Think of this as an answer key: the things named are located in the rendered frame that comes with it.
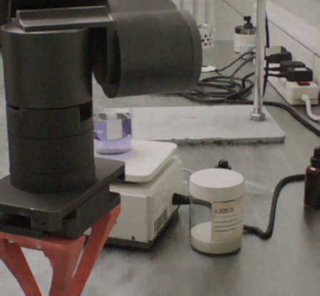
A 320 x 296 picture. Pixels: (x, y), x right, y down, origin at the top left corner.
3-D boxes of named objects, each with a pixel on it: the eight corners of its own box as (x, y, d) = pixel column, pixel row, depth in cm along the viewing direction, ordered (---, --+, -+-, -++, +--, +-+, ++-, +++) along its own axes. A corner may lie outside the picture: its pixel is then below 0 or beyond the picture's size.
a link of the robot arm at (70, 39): (-9, 6, 48) (9, 18, 43) (93, 1, 50) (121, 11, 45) (-2, 108, 50) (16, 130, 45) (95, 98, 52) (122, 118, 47)
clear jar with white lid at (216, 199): (178, 242, 82) (178, 175, 80) (218, 228, 86) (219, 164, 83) (212, 261, 78) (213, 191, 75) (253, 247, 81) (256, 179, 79)
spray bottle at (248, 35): (246, 60, 182) (247, 17, 179) (236, 57, 185) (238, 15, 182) (258, 58, 184) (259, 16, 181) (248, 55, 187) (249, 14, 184)
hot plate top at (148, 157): (46, 172, 81) (46, 165, 81) (88, 141, 92) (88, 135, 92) (148, 183, 78) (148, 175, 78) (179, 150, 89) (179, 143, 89)
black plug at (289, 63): (272, 75, 146) (273, 65, 145) (268, 71, 150) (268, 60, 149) (306, 75, 146) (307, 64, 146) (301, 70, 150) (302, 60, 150)
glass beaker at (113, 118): (145, 156, 85) (143, 88, 83) (106, 165, 82) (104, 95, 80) (115, 144, 90) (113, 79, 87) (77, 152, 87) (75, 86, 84)
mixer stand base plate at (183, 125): (100, 146, 116) (100, 140, 116) (102, 113, 135) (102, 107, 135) (287, 141, 118) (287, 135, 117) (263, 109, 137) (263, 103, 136)
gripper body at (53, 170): (128, 185, 54) (126, 86, 51) (58, 240, 45) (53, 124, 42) (51, 173, 56) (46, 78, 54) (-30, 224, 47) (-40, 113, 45)
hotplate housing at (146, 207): (-12, 231, 86) (-17, 167, 83) (38, 192, 97) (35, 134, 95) (170, 256, 79) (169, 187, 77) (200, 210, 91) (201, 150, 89)
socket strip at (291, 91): (290, 105, 139) (291, 83, 138) (252, 63, 177) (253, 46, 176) (318, 105, 139) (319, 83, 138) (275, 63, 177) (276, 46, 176)
